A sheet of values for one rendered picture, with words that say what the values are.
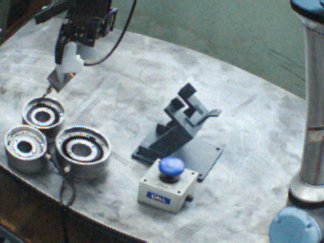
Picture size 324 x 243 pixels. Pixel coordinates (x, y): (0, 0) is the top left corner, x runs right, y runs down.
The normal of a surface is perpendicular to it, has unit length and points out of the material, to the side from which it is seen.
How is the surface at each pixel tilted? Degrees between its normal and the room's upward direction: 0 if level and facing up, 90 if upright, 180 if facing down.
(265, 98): 0
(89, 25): 90
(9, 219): 0
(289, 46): 90
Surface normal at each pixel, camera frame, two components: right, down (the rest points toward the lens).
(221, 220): 0.13, -0.81
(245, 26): -0.40, 0.48
